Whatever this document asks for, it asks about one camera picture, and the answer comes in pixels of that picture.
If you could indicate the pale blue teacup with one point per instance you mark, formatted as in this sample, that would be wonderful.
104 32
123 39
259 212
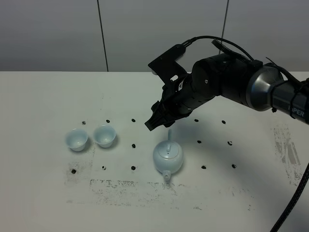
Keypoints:
104 136
76 139

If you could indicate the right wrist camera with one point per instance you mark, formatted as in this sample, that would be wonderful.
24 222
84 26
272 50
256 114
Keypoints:
166 67

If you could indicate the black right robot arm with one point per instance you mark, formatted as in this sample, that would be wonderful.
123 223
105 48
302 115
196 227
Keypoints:
252 84

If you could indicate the pale blue porcelain teapot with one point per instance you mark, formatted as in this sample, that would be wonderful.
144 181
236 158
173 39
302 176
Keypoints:
168 157

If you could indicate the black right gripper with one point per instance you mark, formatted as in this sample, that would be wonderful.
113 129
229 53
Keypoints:
179 99

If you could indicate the left pale blue teacup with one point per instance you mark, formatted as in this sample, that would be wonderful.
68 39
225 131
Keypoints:
76 139

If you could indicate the right pale blue teacup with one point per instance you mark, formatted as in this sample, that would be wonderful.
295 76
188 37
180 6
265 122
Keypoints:
104 136

